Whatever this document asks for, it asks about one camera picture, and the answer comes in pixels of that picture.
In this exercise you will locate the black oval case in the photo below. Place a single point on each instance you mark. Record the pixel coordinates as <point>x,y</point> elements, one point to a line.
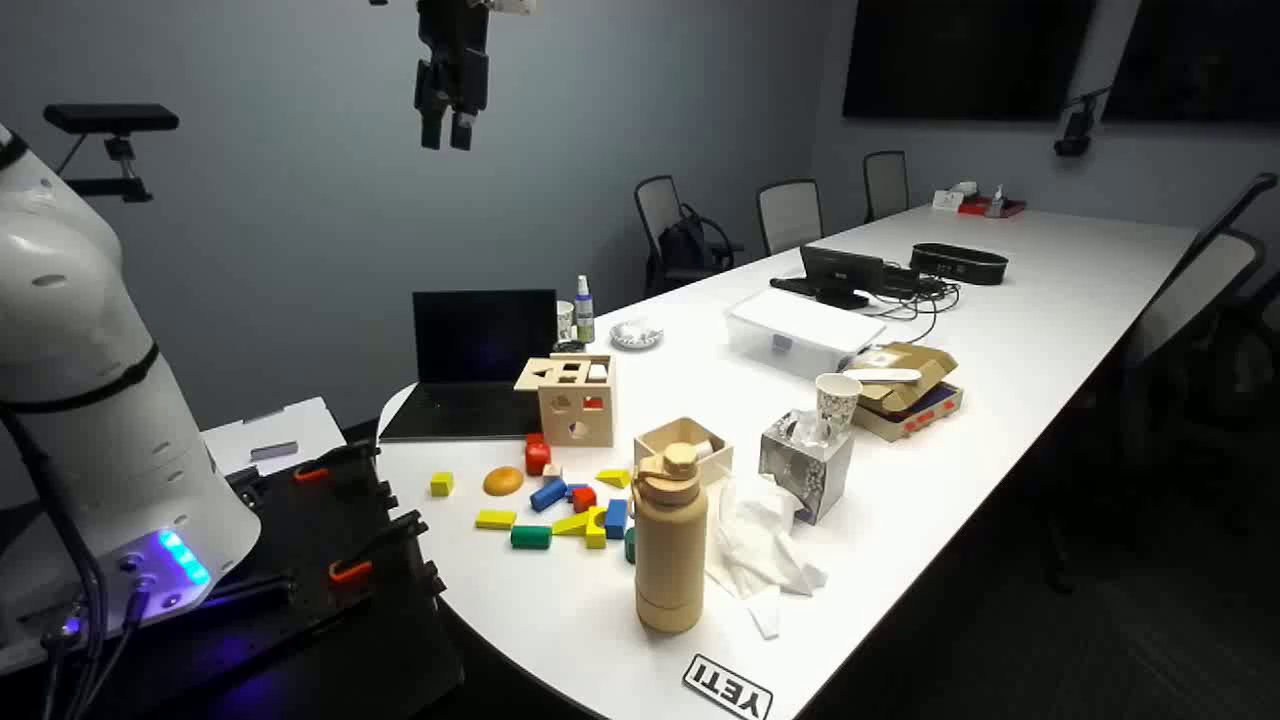
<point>958,260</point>

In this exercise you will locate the clear plastic storage container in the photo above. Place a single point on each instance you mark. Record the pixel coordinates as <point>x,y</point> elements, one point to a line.
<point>805,327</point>

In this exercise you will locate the tan insulated bottle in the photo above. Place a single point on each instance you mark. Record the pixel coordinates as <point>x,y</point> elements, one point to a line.
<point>670,544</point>

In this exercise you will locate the red cylinder block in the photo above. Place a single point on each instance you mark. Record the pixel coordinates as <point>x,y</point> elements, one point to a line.
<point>539,457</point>

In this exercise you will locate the yellow cube block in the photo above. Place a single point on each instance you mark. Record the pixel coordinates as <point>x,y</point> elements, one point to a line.
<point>442,485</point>

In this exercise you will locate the green long block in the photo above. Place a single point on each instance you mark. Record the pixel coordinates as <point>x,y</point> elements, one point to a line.
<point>528,536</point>

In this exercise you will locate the yellow flat block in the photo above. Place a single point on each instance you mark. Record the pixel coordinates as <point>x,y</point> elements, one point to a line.
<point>612,479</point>

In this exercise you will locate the open cardboard box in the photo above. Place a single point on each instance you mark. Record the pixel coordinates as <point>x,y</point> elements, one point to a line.
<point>909,375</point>

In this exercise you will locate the red small block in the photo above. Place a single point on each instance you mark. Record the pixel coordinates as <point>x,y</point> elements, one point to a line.
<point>582,498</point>

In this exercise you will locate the black wall screen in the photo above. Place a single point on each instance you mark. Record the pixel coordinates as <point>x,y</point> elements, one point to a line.
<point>964,59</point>
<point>1198,60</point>

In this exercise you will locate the yellow long block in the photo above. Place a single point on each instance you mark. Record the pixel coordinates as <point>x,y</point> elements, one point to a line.
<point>494,520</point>

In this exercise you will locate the black backpack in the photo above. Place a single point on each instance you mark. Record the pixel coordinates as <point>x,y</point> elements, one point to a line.
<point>696,245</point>

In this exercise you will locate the white paper cup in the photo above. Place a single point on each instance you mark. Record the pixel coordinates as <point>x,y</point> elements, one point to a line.
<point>837,401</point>

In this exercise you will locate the black open laptop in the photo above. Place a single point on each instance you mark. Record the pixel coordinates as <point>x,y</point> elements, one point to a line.
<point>469,361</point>

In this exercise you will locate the black and white YETI sticker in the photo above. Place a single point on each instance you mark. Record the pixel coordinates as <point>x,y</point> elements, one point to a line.
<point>731,685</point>

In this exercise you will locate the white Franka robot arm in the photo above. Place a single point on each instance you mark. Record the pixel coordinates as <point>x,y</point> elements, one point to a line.
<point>95,401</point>

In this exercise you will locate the flat red and white box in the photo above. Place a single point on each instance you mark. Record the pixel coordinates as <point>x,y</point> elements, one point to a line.
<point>921,417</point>

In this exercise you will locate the small open wooden box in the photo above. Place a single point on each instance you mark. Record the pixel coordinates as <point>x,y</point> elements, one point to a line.
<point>686,444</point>

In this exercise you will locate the grey office chair with backpack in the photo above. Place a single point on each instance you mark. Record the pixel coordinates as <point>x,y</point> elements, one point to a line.
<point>660,214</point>

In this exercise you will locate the wooden shape sorter box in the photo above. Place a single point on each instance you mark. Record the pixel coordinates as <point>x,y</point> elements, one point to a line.
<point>571,401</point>

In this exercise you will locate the black mounting plate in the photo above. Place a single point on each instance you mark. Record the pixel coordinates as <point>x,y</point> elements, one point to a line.
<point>334,532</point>

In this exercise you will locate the blue long block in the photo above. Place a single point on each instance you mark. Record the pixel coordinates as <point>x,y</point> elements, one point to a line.
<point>551,493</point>

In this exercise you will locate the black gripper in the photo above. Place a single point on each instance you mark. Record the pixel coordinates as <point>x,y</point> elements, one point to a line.
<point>453,53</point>

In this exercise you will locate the white crumpled cloth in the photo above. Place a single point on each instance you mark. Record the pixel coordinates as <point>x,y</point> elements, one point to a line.
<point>767,560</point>

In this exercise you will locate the black laptop on stand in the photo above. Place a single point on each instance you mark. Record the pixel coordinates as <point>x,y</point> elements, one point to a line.
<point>854,272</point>

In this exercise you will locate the white round disc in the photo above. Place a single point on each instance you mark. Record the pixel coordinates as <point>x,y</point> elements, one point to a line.
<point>636,333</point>

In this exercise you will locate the patterned paper cup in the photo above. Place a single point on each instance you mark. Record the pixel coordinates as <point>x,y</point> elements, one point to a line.
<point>567,322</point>

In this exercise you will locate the dark office chair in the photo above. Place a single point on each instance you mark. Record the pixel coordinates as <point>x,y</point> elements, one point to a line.
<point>1200,303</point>

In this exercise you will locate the orange half round block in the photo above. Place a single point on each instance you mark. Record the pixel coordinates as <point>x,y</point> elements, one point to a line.
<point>500,482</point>

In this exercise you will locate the green short block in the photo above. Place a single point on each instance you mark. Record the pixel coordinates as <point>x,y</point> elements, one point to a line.
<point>629,544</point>

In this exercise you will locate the red flat item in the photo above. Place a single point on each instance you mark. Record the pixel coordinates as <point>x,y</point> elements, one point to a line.
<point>994,204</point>

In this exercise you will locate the blue short block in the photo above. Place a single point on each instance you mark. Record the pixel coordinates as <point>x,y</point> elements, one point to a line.
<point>618,517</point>

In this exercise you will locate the grey patterned tissue box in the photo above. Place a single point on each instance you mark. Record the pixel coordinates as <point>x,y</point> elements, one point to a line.
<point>805,464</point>

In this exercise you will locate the white small packet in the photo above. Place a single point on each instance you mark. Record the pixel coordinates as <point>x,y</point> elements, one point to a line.
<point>948,200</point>

